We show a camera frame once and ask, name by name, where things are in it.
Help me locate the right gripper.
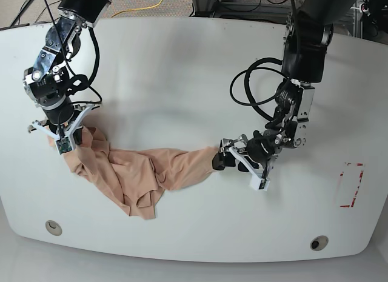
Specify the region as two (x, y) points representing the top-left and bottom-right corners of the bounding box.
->
(27, 102), (101, 146)

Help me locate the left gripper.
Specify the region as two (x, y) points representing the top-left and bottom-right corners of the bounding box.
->
(212, 130), (307, 179)

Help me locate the peach t-shirt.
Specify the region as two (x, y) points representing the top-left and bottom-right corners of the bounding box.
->
(63, 127), (218, 220)

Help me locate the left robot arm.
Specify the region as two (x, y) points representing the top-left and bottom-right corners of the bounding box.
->
(212, 0), (357, 184)

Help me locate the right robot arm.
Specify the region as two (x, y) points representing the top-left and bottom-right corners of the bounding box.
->
(23, 0), (112, 154)

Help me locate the left table grommet hole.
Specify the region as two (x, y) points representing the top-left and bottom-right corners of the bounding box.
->
(45, 220), (62, 237)

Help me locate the table grommet hole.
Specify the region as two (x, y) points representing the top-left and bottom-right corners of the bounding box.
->
(45, 220), (62, 237)
(310, 235), (329, 251)

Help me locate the right table grommet hole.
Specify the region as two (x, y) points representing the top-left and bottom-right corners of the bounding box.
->
(310, 235), (329, 251)

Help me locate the red tape rectangle marking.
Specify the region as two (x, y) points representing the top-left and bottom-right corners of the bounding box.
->
(336, 163), (365, 208)

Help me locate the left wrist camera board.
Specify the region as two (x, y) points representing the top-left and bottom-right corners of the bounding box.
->
(249, 175), (270, 192)

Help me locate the black floor cable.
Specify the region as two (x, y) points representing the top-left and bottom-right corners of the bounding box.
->
(8, 0), (73, 27)

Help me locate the yellow cable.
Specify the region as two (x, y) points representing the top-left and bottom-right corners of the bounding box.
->
(111, 0), (166, 18)

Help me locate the aluminium frame stand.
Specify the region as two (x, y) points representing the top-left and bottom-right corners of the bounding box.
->
(191, 0), (363, 38)

